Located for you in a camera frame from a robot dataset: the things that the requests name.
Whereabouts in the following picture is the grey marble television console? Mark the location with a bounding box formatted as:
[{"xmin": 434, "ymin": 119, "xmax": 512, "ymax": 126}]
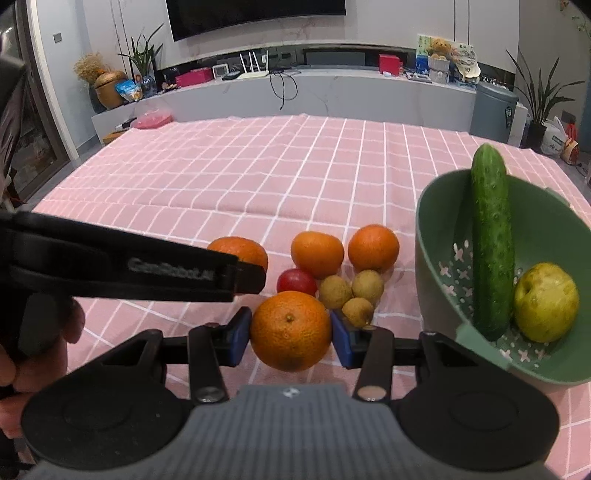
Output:
[{"xmin": 91, "ymin": 44, "xmax": 527, "ymax": 148}]

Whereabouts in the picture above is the green cucumber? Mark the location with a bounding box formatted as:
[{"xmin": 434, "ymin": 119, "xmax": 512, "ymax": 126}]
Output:
[{"xmin": 470, "ymin": 143, "xmax": 516, "ymax": 342}]

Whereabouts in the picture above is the white router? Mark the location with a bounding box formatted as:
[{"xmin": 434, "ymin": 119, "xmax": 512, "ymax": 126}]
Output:
[{"xmin": 238, "ymin": 51, "xmax": 271, "ymax": 79}]

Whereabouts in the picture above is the green colander bowl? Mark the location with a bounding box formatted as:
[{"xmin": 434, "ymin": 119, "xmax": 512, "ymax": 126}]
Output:
[{"xmin": 414, "ymin": 168, "xmax": 591, "ymax": 386}]

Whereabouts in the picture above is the person's left hand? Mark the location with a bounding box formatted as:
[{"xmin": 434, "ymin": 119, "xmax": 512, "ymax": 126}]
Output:
[{"xmin": 0, "ymin": 298, "xmax": 86, "ymax": 440}]

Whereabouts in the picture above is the long-leaf plant in black pot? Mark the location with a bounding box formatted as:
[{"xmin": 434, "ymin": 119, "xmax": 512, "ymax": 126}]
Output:
[{"xmin": 505, "ymin": 48, "xmax": 586, "ymax": 154}]

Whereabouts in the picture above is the black cable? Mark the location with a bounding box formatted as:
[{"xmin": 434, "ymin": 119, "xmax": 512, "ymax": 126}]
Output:
[{"xmin": 270, "ymin": 69, "xmax": 298, "ymax": 112}]

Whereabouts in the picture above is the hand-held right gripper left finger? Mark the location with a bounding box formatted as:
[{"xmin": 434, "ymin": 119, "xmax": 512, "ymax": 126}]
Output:
[{"xmin": 99, "ymin": 307, "xmax": 254, "ymax": 406}]

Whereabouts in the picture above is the grey trash can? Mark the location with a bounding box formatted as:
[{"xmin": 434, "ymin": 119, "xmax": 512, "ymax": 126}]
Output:
[{"xmin": 471, "ymin": 82, "xmax": 519, "ymax": 144}]

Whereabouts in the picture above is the black television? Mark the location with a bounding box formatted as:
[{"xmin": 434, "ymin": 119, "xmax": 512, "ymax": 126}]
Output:
[{"xmin": 165, "ymin": 0, "xmax": 347, "ymax": 42}]

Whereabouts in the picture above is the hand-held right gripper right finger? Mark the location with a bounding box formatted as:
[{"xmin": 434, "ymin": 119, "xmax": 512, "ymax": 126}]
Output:
[{"xmin": 329, "ymin": 309, "xmax": 490, "ymax": 402}]

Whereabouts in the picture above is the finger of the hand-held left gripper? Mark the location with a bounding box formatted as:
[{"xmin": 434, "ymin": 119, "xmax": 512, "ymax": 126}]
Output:
[{"xmin": 228, "ymin": 260, "xmax": 268, "ymax": 297}]

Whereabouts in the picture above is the blue snack packet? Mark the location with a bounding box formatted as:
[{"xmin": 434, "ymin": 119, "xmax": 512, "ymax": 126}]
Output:
[{"xmin": 115, "ymin": 79, "xmax": 143, "ymax": 102}]

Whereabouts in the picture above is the pink checkered tablecloth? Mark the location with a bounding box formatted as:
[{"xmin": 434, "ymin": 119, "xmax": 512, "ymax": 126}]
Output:
[{"xmin": 32, "ymin": 114, "xmax": 591, "ymax": 478}]

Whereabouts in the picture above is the large orange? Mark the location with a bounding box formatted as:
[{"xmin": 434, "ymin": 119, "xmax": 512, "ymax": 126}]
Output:
[{"xmin": 250, "ymin": 291, "xmax": 333, "ymax": 373}]

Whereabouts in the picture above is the red bag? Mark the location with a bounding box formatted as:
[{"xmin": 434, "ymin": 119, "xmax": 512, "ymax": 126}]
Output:
[{"xmin": 561, "ymin": 124, "xmax": 580, "ymax": 164}]

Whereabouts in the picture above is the hanging vine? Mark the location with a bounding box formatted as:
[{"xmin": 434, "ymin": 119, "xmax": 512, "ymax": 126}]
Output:
[{"xmin": 558, "ymin": 0, "xmax": 591, "ymax": 33}]

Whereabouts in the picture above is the brown teddy bear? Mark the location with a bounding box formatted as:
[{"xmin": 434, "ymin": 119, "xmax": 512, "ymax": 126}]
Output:
[{"xmin": 427, "ymin": 39, "xmax": 453, "ymax": 61}]

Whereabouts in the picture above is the pink plastic bag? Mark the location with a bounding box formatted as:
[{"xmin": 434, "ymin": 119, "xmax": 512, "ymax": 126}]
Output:
[{"xmin": 131, "ymin": 108, "xmax": 174, "ymax": 130}]

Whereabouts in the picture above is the small orange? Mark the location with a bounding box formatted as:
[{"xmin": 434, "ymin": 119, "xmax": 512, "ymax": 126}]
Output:
[
  {"xmin": 347, "ymin": 224, "xmax": 400, "ymax": 273},
  {"xmin": 207, "ymin": 236, "xmax": 269, "ymax": 273},
  {"xmin": 291, "ymin": 231, "xmax": 345, "ymax": 279}
]

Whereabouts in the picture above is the yellow-green pear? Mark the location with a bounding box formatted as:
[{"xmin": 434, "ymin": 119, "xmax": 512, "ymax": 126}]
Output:
[{"xmin": 513, "ymin": 263, "xmax": 580, "ymax": 343}]

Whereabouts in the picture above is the white plastic bag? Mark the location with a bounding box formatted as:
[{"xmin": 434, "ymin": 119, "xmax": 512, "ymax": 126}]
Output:
[{"xmin": 540, "ymin": 116, "xmax": 568, "ymax": 155}]

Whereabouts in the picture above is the golden vase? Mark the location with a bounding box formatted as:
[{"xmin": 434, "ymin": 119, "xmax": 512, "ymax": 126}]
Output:
[{"xmin": 95, "ymin": 70, "xmax": 127, "ymax": 110}]

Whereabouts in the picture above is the dried flower bunch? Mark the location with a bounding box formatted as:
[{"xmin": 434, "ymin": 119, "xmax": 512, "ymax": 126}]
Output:
[{"xmin": 74, "ymin": 53, "xmax": 107, "ymax": 86}]

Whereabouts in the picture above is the long-leaf plant in glass vase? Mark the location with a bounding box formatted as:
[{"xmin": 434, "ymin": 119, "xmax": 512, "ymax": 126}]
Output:
[{"xmin": 117, "ymin": 23, "xmax": 165, "ymax": 99}]

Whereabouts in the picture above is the white flower pot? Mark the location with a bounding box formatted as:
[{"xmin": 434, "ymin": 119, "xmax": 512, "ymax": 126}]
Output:
[{"xmin": 427, "ymin": 58, "xmax": 451, "ymax": 84}]

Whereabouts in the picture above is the pink box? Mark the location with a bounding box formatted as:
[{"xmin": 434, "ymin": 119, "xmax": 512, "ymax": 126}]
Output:
[{"xmin": 175, "ymin": 68, "xmax": 214, "ymax": 88}]

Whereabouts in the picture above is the red cherry tomato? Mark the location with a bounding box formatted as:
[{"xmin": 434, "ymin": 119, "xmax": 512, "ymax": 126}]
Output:
[{"xmin": 277, "ymin": 268, "xmax": 318, "ymax": 297}]

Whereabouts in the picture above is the brown longan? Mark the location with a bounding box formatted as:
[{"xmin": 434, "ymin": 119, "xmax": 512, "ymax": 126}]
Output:
[
  {"xmin": 342, "ymin": 297, "xmax": 375, "ymax": 326},
  {"xmin": 352, "ymin": 270, "xmax": 385, "ymax": 305},
  {"xmin": 318, "ymin": 275, "xmax": 354, "ymax": 310}
]

